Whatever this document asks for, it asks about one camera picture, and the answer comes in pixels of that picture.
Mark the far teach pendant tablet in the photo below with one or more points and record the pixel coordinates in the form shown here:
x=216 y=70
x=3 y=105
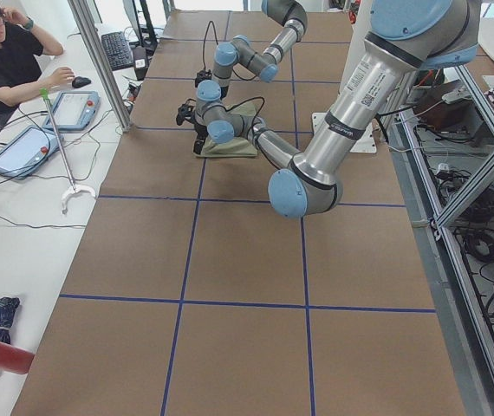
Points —
x=74 y=110

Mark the folded dark blue umbrella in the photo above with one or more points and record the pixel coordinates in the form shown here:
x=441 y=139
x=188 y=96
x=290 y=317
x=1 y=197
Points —
x=8 y=307

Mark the aluminium frame rack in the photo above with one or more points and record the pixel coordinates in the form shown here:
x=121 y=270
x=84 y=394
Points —
x=439 y=126

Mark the black computer mouse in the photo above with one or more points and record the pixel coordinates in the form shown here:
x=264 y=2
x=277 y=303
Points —
x=80 y=82

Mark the near teach pendant tablet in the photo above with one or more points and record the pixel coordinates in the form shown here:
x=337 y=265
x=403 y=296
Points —
x=26 y=152

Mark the white pedestal column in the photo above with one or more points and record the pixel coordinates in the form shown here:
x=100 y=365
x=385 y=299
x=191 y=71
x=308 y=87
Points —
x=343 y=108

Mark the aluminium frame post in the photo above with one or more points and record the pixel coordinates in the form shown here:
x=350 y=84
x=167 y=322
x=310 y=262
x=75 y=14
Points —
x=92 y=41

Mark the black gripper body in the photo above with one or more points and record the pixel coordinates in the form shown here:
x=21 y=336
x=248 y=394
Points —
x=199 y=132

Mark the person in black shirt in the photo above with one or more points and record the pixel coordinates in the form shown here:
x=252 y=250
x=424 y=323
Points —
x=21 y=42

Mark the black keyboard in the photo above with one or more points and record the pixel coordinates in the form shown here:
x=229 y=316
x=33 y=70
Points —
x=117 y=50

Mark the teach pendant tablet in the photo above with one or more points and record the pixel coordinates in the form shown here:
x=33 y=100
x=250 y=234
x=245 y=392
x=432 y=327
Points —
x=74 y=110
x=26 y=152

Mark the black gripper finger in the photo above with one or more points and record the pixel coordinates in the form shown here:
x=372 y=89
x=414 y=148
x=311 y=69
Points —
x=197 y=148

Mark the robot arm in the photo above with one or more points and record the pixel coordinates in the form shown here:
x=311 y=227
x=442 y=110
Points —
x=263 y=65
x=404 y=36

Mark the green long-sleeve shirt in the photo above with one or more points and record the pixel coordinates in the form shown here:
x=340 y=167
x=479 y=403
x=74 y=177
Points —
x=238 y=147

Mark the black power adapter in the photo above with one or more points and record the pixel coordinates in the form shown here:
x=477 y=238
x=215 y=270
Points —
x=140 y=62

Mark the white reacher grabber stick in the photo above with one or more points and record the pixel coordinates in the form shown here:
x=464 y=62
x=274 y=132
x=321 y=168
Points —
x=74 y=188

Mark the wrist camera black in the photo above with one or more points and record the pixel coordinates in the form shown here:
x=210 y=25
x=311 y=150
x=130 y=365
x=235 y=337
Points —
x=186 y=113
x=202 y=75

